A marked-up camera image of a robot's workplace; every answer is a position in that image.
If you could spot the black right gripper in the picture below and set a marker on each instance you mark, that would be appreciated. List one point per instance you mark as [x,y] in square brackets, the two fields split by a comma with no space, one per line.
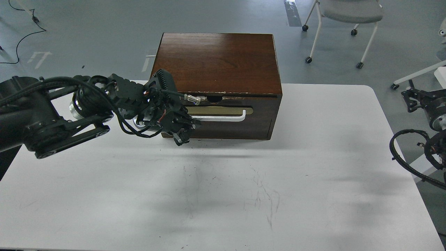
[433,104]

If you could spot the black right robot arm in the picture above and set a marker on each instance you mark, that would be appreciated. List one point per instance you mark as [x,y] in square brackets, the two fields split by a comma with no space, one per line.
[434,151]

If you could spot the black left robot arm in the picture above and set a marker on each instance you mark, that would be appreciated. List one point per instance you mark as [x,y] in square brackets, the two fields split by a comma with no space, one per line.
[49,115]

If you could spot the dark wooden drawer cabinet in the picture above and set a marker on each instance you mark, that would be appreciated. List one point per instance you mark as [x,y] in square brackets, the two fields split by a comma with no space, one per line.
[234,71]

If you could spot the grey white office chair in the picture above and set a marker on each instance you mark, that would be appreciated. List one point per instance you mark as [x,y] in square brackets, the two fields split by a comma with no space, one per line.
[348,11]

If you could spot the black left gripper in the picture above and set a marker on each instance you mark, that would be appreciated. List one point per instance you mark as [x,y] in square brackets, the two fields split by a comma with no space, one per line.
[152,108]

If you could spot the wooden drawer with white handle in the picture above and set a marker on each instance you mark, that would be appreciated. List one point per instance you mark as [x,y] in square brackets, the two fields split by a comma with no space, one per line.
[230,116]

